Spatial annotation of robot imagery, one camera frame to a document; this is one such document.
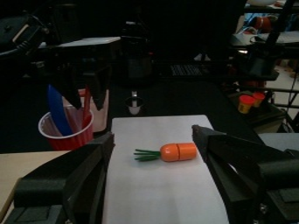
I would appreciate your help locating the yellow tub with red lid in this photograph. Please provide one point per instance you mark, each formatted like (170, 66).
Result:
(246, 104)
(260, 97)

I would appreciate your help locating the red plastic cup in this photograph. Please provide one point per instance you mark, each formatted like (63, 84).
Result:
(70, 143)

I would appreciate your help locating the small metal bucket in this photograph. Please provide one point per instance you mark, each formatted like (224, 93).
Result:
(134, 109)

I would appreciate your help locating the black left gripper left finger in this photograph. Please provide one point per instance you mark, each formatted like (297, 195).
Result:
(58, 180)

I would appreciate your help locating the black vented panel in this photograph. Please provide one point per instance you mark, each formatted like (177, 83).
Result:
(186, 70)

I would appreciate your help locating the orange toy carrot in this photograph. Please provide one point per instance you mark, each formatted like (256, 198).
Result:
(180, 151)

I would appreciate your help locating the white mug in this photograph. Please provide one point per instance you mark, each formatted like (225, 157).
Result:
(245, 38)

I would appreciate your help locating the black equipment shelf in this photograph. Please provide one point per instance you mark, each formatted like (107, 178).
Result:
(265, 115)

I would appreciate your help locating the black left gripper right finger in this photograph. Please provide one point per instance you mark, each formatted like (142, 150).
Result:
(249, 175)

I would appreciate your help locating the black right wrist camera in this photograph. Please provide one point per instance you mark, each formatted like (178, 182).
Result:
(19, 32)

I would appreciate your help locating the white cutting board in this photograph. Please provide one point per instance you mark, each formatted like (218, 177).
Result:
(156, 189)

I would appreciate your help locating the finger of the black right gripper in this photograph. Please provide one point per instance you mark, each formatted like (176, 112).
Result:
(73, 87)
(101, 87)

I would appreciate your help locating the blue plastic toy utensil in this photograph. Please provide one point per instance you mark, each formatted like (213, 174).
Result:
(58, 110)

